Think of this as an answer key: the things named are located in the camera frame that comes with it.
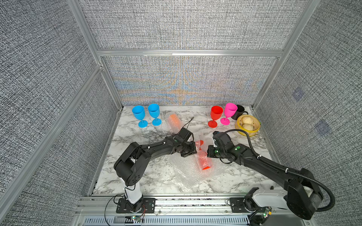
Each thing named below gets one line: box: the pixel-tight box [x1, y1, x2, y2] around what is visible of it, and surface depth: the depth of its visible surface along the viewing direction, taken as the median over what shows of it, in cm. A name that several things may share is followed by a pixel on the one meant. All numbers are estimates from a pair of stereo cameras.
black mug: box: [230, 104, 249, 121], surface depth 108 cm
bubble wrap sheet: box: [169, 153, 236, 190], surface depth 85 cm
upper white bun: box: [241, 115, 254, 124], surface depth 106 cm
